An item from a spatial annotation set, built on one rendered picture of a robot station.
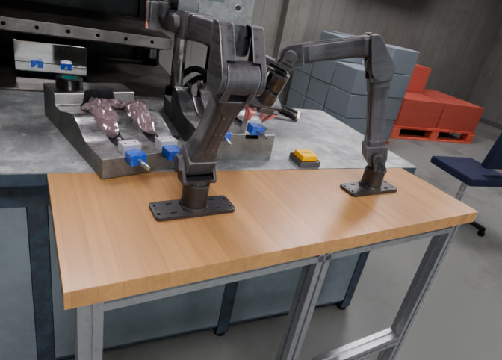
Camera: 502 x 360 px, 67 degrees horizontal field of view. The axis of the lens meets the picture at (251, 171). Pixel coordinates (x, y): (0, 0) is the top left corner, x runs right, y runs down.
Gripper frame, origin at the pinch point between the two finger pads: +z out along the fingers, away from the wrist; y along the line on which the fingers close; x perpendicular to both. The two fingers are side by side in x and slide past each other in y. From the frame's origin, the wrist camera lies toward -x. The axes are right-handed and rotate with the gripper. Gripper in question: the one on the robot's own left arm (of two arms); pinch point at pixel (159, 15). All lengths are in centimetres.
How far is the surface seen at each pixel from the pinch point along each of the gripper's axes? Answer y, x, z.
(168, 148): 0.2, 32.9, -16.7
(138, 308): 3, 96, -9
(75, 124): 21.7, 31.4, -0.8
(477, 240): -243, 119, 3
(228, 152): -21.3, 37.0, -11.7
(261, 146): -32.4, 34.6, -12.8
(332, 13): -307, -19, 292
